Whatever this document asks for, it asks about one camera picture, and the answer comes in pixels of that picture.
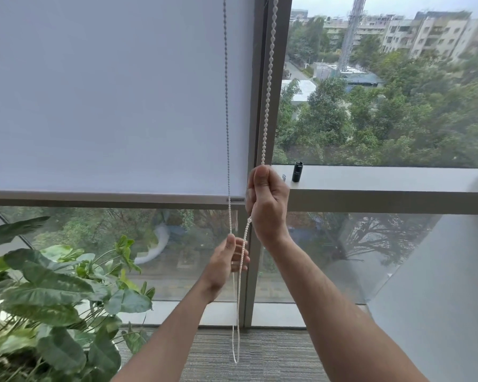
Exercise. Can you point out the person's right hand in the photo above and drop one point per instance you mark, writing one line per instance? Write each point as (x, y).
(270, 202)

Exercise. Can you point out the person's left hand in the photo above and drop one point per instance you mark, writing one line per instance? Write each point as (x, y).
(221, 270)

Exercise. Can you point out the person's right thumb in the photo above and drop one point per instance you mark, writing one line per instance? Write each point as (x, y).
(251, 190)

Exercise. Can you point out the person's left thumb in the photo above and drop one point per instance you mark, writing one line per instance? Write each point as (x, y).
(229, 246)

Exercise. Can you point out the person's right forearm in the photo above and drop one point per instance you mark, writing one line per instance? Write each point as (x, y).
(326, 314)

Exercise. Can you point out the person's left forearm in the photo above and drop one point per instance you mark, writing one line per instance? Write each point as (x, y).
(171, 338)

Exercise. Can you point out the small black cylinder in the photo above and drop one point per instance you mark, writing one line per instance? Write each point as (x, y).
(297, 171)

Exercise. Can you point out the low white-roofed building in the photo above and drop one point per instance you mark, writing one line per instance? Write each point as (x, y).
(302, 89)

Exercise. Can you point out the green trees outside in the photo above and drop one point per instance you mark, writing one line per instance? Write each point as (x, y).
(402, 115)

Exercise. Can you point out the white roller blind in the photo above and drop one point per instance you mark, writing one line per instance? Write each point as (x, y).
(103, 91)

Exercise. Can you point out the green leafy potted plant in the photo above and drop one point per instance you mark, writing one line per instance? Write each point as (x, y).
(51, 306)

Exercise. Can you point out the lattice steel tower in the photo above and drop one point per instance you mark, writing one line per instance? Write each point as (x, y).
(352, 31)

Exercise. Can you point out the beige apartment buildings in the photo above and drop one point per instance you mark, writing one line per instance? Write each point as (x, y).
(434, 31)

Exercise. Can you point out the grey blind bottom rail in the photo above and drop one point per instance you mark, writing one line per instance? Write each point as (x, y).
(103, 196)

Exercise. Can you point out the grey window frame post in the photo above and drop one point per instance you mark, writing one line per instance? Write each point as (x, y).
(278, 55)

